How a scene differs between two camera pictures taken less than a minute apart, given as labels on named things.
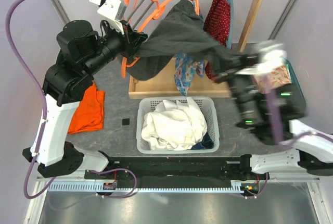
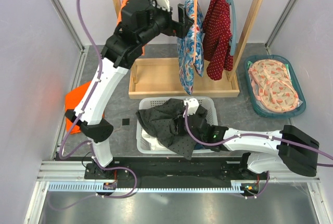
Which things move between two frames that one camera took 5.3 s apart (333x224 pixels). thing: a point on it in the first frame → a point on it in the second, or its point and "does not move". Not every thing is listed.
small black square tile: x=126 y=122 does not move
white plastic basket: x=207 y=106 does not move
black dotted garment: x=181 y=32 → x=166 y=121
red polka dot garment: x=217 y=23 does not move
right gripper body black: x=223 y=72 → x=181 y=129
